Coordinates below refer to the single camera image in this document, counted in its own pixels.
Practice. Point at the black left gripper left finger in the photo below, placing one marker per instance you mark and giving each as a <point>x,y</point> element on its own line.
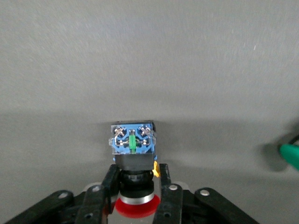
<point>94,205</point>

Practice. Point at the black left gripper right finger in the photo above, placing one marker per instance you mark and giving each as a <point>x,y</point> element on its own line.
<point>170,205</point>

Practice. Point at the red push button switch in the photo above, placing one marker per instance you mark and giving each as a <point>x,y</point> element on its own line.
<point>132,140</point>

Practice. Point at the green push button switch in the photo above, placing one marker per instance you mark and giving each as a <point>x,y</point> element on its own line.
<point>290,155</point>

